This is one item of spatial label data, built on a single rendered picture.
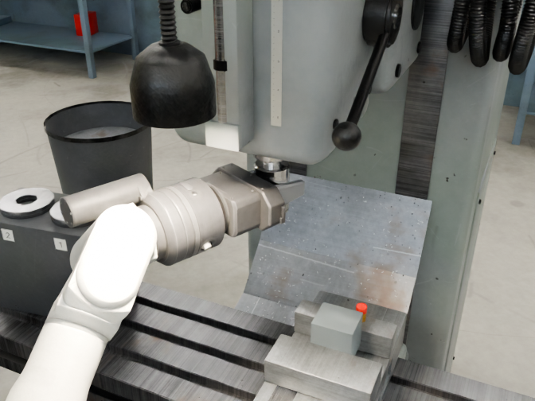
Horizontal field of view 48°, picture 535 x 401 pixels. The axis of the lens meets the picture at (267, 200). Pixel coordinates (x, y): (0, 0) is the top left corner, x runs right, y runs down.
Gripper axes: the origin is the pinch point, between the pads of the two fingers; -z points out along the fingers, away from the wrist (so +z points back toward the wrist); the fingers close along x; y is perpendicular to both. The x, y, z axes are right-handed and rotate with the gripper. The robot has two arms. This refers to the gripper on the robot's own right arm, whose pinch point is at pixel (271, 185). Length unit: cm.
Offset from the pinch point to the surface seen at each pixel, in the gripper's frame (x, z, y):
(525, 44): -16.3, -27.9, -17.5
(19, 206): 40.7, 20.5, 13.2
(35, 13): 590, -188, 91
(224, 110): -5.7, 11.7, -14.7
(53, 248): 31.9, 19.0, 17.8
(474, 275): 54, -170, 121
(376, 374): -17.9, -3.2, 21.9
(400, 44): -5.3, -16.9, -17.1
